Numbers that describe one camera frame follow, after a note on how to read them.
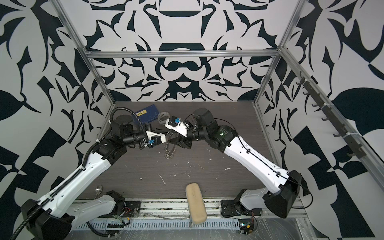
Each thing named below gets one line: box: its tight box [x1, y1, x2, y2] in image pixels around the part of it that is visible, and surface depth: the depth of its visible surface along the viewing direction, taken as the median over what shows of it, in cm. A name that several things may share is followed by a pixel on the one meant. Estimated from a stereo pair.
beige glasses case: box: [185, 182, 207, 225], surface depth 75 cm
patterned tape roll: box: [157, 111, 170, 125], surface depth 110 cm
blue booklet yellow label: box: [135, 104, 160, 124], surface depth 114 cm
